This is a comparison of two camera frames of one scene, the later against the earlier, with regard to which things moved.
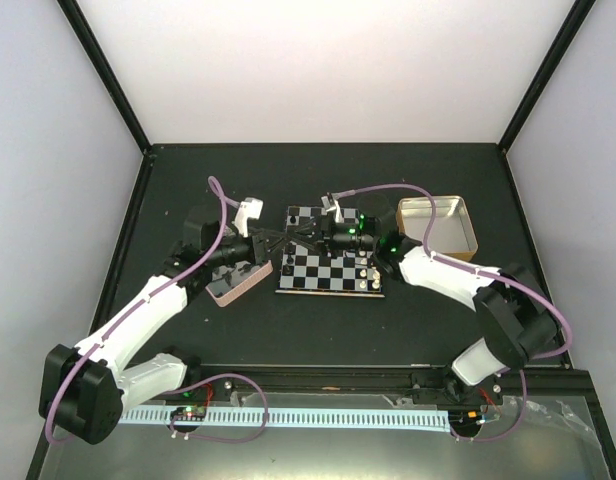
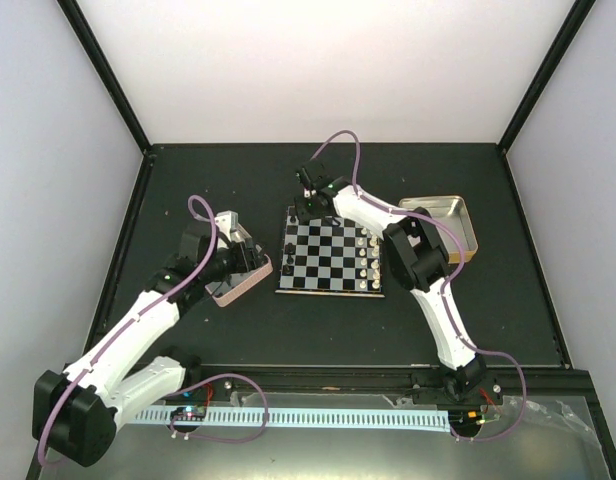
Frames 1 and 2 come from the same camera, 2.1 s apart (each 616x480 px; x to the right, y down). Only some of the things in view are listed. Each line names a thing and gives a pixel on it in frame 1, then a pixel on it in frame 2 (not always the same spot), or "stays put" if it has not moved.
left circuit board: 189,413 stays put
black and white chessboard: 306,266 stays put
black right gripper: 327,230 to 303,212
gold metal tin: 452,232 stays put
